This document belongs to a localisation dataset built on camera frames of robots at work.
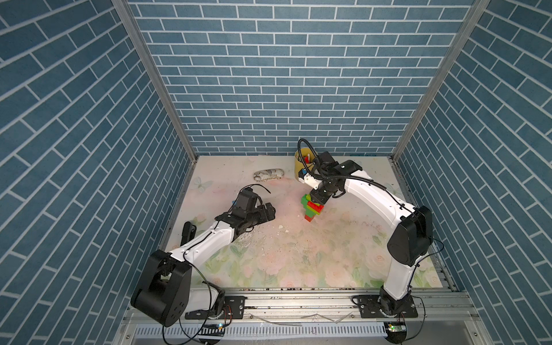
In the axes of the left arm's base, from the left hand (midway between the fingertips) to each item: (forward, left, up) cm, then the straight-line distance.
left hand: (273, 213), depth 87 cm
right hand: (+5, -18, +5) cm, 19 cm away
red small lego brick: (+3, -16, -9) cm, 18 cm away
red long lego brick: (0, -18, +3) cm, 19 cm away
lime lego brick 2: (+2, -15, -1) cm, 15 cm away
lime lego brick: (+4, -13, +3) cm, 14 cm away
